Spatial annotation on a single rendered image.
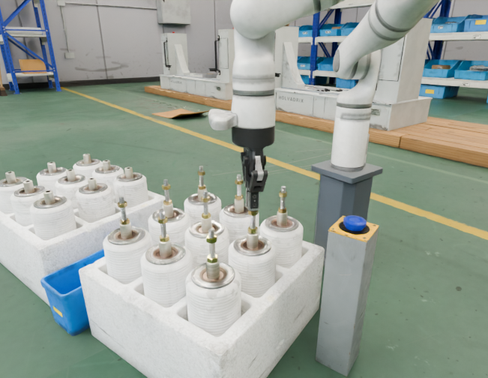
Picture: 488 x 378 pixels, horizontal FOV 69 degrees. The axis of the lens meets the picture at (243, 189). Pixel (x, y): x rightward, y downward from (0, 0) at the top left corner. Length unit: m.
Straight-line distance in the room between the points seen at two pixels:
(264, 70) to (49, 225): 0.66
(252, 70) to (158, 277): 0.39
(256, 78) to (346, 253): 0.34
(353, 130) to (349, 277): 0.44
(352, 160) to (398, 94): 1.72
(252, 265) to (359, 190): 0.46
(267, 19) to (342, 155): 0.54
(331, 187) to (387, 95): 1.77
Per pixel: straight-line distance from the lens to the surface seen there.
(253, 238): 0.69
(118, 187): 1.10
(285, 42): 3.53
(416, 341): 0.95
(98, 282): 0.79
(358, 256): 0.65
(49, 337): 0.98
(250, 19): 0.55
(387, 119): 2.67
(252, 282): 0.70
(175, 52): 5.24
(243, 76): 0.58
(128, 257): 0.75
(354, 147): 0.99
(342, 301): 0.72
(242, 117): 0.58
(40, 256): 0.97
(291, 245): 0.77
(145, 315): 0.69
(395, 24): 0.78
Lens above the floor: 0.62
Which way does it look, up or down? 22 degrees down
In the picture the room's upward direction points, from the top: straight up
